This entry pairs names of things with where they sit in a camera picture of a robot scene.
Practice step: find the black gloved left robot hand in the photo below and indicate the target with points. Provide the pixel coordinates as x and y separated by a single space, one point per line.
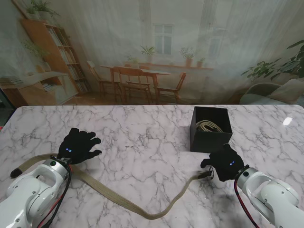
78 147

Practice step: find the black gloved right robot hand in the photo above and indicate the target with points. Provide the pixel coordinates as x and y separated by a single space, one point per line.
224 164

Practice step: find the beige woven belt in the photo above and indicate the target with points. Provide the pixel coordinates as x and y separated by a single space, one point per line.
209 126
107 192

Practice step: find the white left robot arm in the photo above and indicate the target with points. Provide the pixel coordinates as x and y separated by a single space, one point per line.
31 190

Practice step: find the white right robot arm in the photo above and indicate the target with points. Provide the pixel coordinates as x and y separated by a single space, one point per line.
268 194

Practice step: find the black square storage box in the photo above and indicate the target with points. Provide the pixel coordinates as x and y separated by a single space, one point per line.
209 140

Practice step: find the printed room scene backdrop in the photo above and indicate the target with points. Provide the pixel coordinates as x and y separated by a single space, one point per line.
152 47

